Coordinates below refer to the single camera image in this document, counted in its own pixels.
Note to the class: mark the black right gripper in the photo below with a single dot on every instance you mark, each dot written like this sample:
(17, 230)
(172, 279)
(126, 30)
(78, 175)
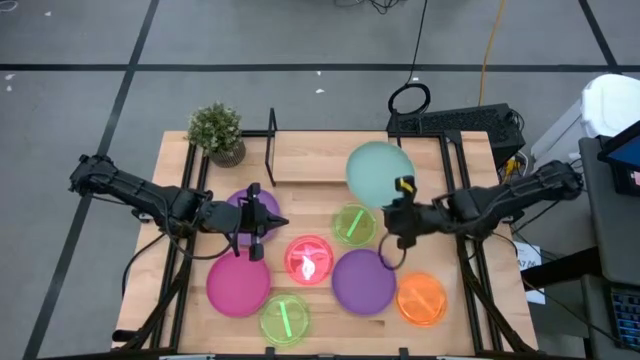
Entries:
(425, 217)

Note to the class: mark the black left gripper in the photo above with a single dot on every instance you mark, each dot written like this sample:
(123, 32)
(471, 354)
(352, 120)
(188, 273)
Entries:
(225, 217)

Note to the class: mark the purple plastic plate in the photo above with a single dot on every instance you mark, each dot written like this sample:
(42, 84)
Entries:
(270, 199)
(362, 287)

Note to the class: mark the green transparent plastic plate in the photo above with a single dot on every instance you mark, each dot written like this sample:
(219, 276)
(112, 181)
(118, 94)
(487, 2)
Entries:
(272, 325)
(365, 232)

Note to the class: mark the light teal plastic plate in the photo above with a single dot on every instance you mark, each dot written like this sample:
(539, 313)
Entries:
(375, 170)

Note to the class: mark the red transparent plastic plate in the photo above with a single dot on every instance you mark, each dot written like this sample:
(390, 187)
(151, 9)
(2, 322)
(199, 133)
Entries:
(320, 250)

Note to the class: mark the magenta plastic plate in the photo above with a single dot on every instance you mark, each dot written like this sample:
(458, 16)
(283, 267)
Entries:
(237, 287)

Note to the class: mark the orange transparent plastic plate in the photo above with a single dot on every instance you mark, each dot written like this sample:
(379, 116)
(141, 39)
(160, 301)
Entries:
(422, 300)

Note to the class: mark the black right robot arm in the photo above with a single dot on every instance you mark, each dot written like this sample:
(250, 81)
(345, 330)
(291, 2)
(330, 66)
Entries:
(525, 192)

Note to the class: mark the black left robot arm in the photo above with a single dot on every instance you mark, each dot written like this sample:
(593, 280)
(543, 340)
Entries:
(130, 190)

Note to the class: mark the yellow tag on gripper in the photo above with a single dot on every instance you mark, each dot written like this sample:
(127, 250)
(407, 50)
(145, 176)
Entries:
(407, 186)

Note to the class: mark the artificial plant in ribbed pot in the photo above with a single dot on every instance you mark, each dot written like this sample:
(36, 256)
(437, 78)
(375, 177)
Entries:
(215, 130)

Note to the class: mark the white paper sheet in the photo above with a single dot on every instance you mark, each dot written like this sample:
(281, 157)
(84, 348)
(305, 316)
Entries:
(530, 255)

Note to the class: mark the grey cart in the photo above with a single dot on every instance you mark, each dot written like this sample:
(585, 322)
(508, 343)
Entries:
(615, 240)

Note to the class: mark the tablet with blue screen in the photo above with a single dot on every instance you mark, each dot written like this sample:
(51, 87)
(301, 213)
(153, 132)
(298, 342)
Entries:
(627, 152)

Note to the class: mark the white plastic bin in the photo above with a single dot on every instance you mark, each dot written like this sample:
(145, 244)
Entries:
(615, 100)

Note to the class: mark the black keypad device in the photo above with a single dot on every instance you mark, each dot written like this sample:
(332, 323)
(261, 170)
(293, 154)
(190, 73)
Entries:
(627, 315)

